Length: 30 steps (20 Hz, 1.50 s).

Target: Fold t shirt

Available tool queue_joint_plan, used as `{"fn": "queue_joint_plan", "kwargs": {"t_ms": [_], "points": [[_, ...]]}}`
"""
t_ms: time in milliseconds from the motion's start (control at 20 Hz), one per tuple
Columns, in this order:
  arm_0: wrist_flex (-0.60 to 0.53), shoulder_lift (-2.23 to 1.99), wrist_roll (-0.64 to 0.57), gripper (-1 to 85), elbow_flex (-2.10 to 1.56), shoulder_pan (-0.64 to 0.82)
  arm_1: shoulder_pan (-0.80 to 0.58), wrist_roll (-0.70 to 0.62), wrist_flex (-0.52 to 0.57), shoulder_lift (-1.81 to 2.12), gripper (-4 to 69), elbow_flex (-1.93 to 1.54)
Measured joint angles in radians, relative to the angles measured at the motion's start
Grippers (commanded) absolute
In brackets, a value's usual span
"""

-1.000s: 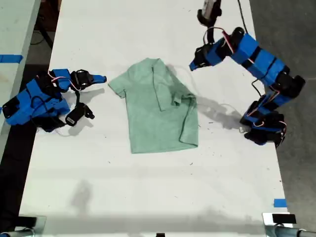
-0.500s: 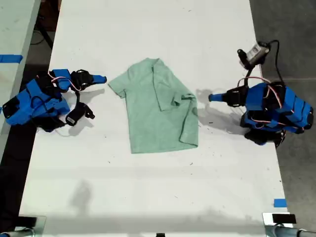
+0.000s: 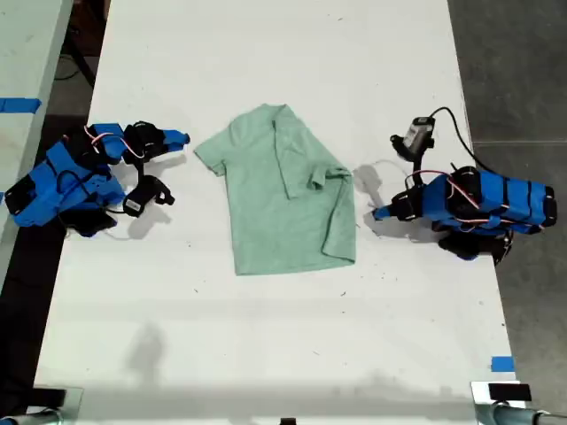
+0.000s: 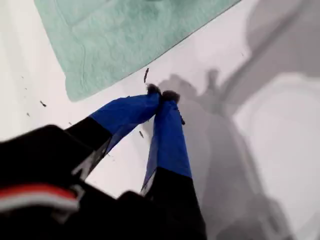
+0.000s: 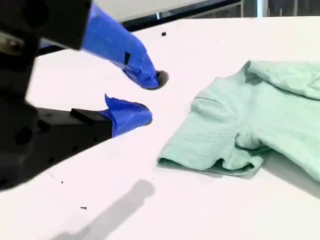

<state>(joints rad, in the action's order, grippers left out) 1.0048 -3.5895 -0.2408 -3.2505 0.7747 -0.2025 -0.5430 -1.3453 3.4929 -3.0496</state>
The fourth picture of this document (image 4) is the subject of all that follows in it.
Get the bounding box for pale green t-shirt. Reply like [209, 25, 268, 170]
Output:
[34, 0, 243, 103]

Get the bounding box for arm red white wire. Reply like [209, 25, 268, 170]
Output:
[0, 183, 81, 216]

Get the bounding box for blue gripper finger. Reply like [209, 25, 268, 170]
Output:
[64, 84, 162, 156]
[140, 90, 201, 201]

